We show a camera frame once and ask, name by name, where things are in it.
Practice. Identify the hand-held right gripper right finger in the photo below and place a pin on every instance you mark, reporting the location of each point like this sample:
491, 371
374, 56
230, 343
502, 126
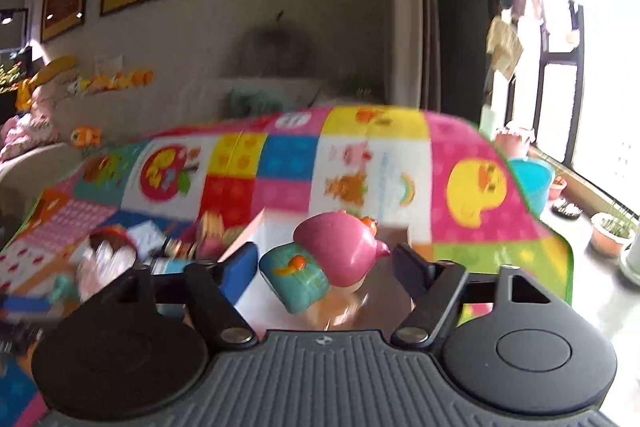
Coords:
412, 274

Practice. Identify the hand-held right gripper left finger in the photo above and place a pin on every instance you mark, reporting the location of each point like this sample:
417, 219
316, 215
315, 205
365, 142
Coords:
240, 272

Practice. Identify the pink and teal toy figure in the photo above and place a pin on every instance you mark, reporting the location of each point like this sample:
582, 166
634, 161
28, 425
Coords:
330, 252

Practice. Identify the colourful printed blanket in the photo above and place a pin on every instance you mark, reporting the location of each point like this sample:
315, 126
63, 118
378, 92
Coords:
350, 172

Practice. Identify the white and pink blurred toy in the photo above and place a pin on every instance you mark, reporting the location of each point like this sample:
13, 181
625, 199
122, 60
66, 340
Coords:
105, 262

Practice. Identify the blue plastic basin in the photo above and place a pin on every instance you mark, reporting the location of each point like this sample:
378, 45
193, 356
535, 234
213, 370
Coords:
535, 187

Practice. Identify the small red plant pot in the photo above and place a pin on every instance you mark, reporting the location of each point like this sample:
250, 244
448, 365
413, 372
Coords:
556, 189

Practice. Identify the pink plant pot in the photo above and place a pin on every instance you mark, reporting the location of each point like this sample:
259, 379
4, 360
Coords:
515, 142

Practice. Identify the dark shallow dish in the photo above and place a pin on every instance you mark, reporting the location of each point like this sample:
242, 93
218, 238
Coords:
567, 209

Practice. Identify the teal cloth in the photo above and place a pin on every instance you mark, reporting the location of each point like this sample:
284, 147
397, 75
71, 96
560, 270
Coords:
252, 101

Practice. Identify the beige sofa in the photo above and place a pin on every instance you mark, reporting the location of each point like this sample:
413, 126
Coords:
165, 112

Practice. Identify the orange fish toy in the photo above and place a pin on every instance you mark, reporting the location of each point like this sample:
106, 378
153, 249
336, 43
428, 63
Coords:
85, 137

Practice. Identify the white plant pot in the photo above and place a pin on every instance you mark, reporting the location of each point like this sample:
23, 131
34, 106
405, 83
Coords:
632, 257

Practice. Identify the row of yellow orange toys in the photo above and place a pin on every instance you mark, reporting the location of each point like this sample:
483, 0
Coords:
120, 81

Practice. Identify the pink plush toy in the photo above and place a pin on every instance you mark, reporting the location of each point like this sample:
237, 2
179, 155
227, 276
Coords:
32, 122

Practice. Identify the dark curtain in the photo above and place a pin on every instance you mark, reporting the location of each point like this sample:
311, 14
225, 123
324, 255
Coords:
450, 7

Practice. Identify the yellow plush toy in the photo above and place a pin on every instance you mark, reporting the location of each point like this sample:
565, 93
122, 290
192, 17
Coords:
47, 74

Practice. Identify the grey round wall hanging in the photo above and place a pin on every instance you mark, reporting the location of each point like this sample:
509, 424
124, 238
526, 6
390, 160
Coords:
272, 47

